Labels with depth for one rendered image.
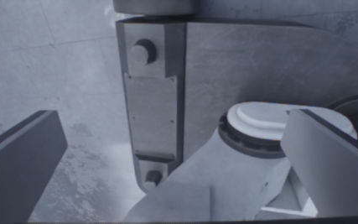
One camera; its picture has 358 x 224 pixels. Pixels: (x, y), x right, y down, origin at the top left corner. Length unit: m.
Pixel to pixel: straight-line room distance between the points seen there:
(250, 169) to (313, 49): 0.28
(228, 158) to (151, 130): 0.26
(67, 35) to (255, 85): 0.59
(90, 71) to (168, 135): 0.38
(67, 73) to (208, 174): 0.65
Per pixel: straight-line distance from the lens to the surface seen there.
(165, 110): 0.50
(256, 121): 0.35
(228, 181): 0.30
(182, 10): 0.45
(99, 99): 0.80
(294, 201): 0.50
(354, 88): 0.56
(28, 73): 0.95
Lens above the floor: 0.61
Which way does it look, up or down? 59 degrees down
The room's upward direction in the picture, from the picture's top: 160 degrees counter-clockwise
